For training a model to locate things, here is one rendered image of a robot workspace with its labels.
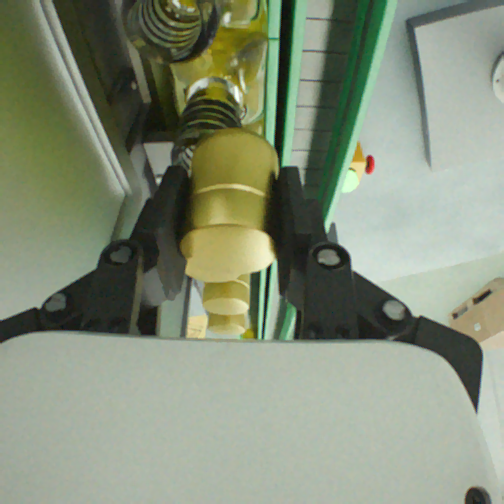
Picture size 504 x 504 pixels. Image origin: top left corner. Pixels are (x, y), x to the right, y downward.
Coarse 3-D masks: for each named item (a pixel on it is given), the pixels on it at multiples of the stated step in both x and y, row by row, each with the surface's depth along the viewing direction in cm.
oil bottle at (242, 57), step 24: (264, 0) 18; (264, 24) 15; (216, 48) 13; (240, 48) 13; (264, 48) 14; (168, 72) 14; (192, 72) 14; (216, 72) 14; (240, 72) 14; (264, 72) 15; (264, 96) 16
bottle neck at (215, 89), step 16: (208, 80) 13; (224, 80) 14; (192, 96) 13; (208, 96) 13; (224, 96) 13; (240, 96) 14; (192, 112) 12; (208, 112) 12; (224, 112) 12; (240, 112) 14; (192, 128) 12; (208, 128) 11; (224, 128) 12; (240, 128) 13; (176, 144) 12; (192, 144) 11; (176, 160) 12
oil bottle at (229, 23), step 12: (180, 0) 12; (228, 0) 11; (240, 0) 11; (252, 0) 11; (228, 12) 11; (240, 12) 11; (252, 12) 12; (228, 24) 12; (240, 24) 12; (252, 24) 13
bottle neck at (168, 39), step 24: (144, 0) 7; (168, 0) 10; (192, 0) 7; (216, 0) 8; (144, 24) 8; (168, 24) 9; (192, 24) 9; (216, 24) 8; (144, 48) 8; (168, 48) 8; (192, 48) 8
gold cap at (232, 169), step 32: (192, 160) 11; (224, 160) 10; (256, 160) 10; (192, 192) 10; (224, 192) 9; (256, 192) 10; (192, 224) 9; (224, 224) 9; (256, 224) 9; (192, 256) 10; (224, 256) 10; (256, 256) 10
